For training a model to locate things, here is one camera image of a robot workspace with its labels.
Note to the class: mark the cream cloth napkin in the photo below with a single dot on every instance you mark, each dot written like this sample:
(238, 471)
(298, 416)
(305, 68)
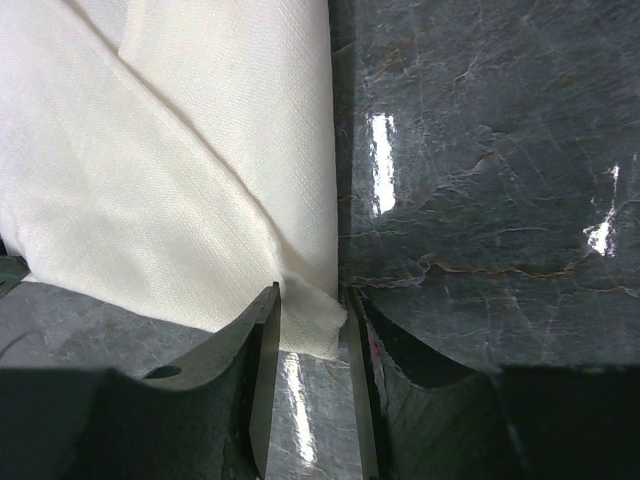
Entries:
(174, 158)

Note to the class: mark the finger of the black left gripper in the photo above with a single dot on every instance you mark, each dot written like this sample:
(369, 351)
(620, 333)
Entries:
(12, 271)

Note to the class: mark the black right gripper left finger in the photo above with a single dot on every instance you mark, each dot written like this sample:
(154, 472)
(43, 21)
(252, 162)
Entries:
(205, 415)

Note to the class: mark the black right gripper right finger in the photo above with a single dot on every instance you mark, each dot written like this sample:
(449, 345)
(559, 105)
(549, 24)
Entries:
(422, 415)

